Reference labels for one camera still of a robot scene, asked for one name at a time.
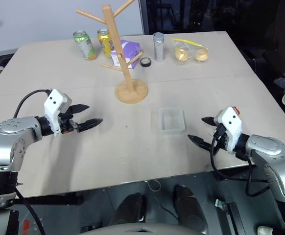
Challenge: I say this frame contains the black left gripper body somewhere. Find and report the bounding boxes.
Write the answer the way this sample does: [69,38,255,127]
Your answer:
[58,107,81,135]

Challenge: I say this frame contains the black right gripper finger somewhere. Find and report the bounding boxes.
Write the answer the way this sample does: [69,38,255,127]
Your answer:
[187,134,214,151]
[201,116,218,127]

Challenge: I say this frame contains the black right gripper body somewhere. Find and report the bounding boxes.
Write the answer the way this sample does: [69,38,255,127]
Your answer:
[212,121,229,151]

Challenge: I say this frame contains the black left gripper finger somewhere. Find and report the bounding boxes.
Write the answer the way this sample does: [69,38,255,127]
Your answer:
[77,118,104,133]
[70,104,91,115]

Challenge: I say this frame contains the clear plastic container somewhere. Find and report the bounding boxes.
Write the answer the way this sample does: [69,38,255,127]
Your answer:
[151,106,186,135]

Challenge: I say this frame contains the wooden tree peg stand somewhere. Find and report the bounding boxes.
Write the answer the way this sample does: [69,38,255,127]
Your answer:
[75,0,149,104]

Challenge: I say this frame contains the green drink can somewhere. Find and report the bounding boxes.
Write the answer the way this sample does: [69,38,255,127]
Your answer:
[72,30,99,61]

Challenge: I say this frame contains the caster wheel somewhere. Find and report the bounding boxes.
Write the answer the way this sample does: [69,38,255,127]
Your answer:
[214,198,232,212]

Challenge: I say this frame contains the dark rounded shape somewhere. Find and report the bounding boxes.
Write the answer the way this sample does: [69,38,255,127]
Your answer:
[172,184,208,233]

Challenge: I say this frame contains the round yellow bread bun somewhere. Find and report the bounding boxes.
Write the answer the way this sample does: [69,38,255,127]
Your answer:
[174,47,189,62]
[194,47,209,62]

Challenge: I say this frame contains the yellow drink can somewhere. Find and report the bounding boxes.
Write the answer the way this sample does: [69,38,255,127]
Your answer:
[96,28,114,59]

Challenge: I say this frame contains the purple tissue pack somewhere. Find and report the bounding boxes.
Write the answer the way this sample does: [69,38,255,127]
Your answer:
[110,39,143,70]

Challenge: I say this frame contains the clear plastic zip bag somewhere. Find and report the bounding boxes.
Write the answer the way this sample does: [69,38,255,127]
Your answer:
[169,37,210,66]

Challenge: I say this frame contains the black tape roll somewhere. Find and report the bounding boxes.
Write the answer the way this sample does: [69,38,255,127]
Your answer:
[140,57,153,68]

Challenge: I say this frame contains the silver metal can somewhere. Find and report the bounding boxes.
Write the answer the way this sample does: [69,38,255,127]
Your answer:
[153,32,166,62]

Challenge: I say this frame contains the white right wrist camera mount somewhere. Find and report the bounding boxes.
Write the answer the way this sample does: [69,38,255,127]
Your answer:
[216,106,243,155]

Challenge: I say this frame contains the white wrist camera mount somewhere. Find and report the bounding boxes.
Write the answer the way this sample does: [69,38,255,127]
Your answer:
[216,106,243,155]
[44,89,73,137]

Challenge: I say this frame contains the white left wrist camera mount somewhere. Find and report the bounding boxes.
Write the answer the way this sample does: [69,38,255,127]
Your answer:
[44,89,73,137]

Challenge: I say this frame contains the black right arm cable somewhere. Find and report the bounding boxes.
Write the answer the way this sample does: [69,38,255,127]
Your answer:
[209,127,271,197]

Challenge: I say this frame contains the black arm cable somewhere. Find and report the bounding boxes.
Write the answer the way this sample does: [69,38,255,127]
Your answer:
[209,127,271,197]
[13,89,53,118]

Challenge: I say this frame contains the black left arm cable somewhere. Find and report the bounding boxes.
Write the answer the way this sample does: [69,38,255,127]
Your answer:
[13,89,53,118]

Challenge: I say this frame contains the white cord loop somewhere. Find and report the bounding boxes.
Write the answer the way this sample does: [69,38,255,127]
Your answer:
[145,179,162,192]

